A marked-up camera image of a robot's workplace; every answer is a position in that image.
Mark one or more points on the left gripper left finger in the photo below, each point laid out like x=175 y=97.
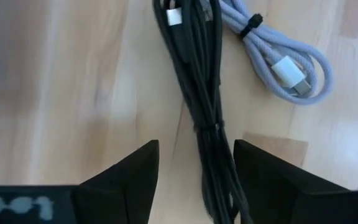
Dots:
x=126 y=193

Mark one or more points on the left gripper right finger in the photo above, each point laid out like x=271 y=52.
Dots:
x=284 y=196

